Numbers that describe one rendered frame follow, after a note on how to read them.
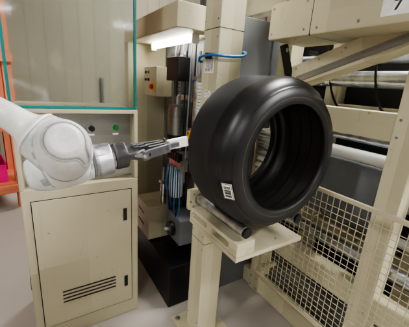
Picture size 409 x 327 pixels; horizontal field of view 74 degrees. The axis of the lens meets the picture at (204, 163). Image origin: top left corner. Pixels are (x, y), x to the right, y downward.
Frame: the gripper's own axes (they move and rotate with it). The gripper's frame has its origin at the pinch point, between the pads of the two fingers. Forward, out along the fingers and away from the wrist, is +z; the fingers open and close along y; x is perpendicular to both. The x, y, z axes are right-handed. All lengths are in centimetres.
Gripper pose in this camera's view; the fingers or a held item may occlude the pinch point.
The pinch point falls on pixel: (177, 143)
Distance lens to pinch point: 87.0
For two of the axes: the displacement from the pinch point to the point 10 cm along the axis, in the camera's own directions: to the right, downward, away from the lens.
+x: 0.6, 9.4, 3.5
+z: 8.5, -2.3, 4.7
